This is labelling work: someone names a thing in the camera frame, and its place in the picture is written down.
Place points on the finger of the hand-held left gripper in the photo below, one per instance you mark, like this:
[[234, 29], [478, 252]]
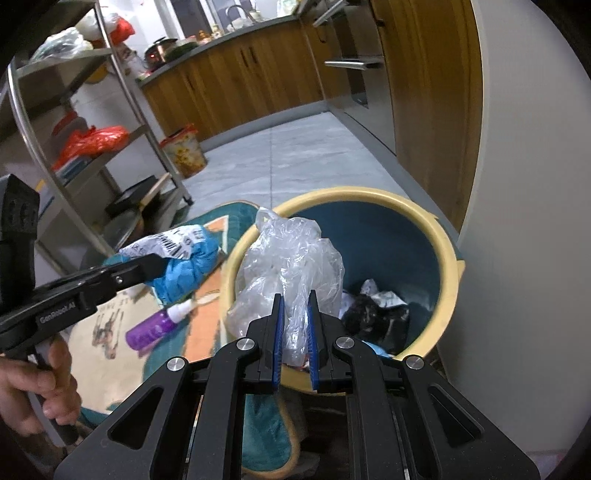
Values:
[[134, 265], [134, 282]]

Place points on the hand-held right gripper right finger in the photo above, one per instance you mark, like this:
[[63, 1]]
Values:
[[313, 341]]

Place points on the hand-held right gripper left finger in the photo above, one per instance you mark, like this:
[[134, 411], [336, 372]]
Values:
[[278, 341]]

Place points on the blue face mask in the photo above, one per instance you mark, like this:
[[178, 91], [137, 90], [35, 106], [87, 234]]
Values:
[[189, 272]]

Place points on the black plastic bag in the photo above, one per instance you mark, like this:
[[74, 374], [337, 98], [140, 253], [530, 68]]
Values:
[[364, 318]]

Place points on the clear plastic bag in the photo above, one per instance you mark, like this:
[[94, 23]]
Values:
[[286, 263]]

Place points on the blue bin with yellow rim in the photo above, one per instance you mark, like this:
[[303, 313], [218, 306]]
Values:
[[392, 240]]

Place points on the person's left hand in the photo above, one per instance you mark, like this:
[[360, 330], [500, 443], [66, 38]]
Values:
[[27, 387]]

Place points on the white courier mailer bag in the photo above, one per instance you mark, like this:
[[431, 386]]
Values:
[[152, 244]]

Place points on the purple squeeze tube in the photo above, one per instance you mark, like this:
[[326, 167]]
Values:
[[152, 330]]

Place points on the steel shelf rack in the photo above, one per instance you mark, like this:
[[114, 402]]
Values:
[[55, 78]]

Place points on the clear bag on shelf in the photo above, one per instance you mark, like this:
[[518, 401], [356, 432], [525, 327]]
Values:
[[60, 46]]

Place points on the wooden kitchen cabinets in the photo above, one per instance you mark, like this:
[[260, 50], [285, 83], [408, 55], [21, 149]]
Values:
[[258, 78]]

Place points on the red and white plastic bag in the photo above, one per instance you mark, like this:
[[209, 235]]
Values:
[[120, 27]]

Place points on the stainless steel oven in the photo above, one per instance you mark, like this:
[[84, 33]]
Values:
[[369, 92]]

